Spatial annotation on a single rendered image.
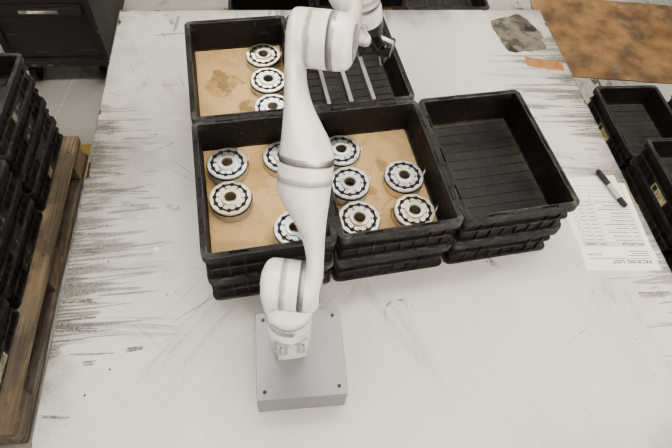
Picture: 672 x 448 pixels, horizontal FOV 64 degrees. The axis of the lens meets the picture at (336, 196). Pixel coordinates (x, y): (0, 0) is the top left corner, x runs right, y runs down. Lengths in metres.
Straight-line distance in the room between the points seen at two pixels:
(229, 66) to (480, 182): 0.81
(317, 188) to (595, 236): 1.01
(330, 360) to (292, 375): 0.09
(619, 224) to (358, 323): 0.83
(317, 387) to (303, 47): 0.71
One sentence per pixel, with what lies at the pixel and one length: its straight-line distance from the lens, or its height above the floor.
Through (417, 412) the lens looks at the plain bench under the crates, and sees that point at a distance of 1.31.
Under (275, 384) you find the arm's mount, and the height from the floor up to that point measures 0.79.
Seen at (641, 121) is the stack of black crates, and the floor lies 0.27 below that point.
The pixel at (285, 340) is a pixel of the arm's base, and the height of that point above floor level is 0.92.
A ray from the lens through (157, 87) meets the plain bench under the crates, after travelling 1.85.
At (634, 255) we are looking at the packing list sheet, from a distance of 1.71.
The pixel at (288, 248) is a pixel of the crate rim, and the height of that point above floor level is 0.93.
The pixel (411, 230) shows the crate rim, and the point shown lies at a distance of 1.22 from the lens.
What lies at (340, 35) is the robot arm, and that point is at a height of 1.45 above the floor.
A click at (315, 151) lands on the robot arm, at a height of 1.30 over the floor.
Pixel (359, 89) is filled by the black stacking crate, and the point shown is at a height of 0.83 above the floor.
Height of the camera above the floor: 1.95
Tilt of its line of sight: 55 degrees down
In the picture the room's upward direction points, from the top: 7 degrees clockwise
